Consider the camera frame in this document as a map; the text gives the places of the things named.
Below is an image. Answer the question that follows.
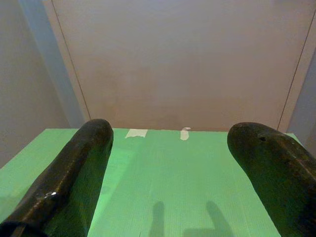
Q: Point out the green table cover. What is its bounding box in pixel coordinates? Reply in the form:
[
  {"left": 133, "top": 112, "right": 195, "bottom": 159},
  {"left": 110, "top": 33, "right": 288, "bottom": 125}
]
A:
[{"left": 0, "top": 127, "right": 306, "bottom": 237}]

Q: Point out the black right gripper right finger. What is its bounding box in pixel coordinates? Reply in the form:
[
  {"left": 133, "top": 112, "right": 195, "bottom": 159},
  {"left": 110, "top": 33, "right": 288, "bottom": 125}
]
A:
[{"left": 227, "top": 121, "right": 316, "bottom": 237}]

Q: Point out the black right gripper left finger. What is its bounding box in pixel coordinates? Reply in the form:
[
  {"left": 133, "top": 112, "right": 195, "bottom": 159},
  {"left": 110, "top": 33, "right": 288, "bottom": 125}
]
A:
[{"left": 0, "top": 118, "right": 115, "bottom": 237}]

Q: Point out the wide white tape strip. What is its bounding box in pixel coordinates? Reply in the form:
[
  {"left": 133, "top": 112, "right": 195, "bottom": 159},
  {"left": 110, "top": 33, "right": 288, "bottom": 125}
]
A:
[{"left": 125, "top": 128, "right": 148, "bottom": 139}]

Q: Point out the narrow white tape strip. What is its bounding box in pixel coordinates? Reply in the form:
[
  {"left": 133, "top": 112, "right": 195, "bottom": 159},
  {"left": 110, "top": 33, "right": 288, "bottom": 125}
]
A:
[{"left": 180, "top": 126, "right": 191, "bottom": 141}]

